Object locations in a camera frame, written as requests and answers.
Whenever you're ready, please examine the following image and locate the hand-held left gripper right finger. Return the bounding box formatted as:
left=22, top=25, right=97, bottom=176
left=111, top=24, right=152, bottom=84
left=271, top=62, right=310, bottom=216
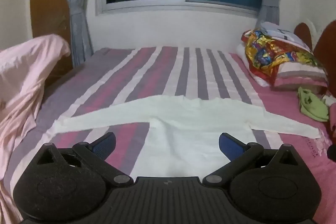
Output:
left=203, top=132, right=294, bottom=186

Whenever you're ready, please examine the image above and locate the white pillow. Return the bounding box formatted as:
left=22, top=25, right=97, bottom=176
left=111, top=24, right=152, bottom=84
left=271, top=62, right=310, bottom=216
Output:
left=236, top=42, right=271, bottom=87

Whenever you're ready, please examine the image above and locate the white long-sleeve top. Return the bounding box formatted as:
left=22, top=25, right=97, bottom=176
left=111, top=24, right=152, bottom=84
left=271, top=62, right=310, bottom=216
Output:
left=47, top=95, right=322, bottom=178

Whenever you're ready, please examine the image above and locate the green cloth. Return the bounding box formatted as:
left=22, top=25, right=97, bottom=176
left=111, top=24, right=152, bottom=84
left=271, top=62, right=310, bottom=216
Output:
left=297, top=87, right=330, bottom=122

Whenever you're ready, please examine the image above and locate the colourful printed blanket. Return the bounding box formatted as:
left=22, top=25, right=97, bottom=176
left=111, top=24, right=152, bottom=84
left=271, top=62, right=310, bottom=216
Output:
left=241, top=29, right=327, bottom=87

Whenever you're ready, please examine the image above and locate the wooden headboard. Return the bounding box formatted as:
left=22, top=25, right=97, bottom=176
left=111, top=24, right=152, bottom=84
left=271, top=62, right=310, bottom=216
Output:
left=293, top=20, right=336, bottom=98

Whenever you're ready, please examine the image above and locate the white blue printed cloth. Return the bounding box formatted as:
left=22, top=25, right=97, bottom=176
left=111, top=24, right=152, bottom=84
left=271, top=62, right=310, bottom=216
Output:
left=259, top=21, right=313, bottom=51

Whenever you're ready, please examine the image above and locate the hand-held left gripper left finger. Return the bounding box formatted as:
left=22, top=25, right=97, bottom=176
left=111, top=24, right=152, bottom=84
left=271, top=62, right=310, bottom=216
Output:
left=35, top=132, right=134, bottom=186

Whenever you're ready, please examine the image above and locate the pink striped pillow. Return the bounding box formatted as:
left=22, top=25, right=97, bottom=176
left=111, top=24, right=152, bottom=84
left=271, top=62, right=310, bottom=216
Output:
left=273, top=61, right=329, bottom=90

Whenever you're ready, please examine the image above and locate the pale pink cloth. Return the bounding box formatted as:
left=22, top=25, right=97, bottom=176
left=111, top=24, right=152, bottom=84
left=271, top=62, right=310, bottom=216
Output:
left=0, top=34, right=71, bottom=180

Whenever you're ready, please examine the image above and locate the pink grey striped bed sheet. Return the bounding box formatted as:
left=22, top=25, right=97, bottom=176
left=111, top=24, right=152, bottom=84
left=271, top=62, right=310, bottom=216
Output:
left=0, top=46, right=336, bottom=224

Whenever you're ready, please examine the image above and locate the wooden wardrobe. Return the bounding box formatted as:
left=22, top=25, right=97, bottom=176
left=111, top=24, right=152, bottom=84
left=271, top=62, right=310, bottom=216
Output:
left=29, top=0, right=74, bottom=84

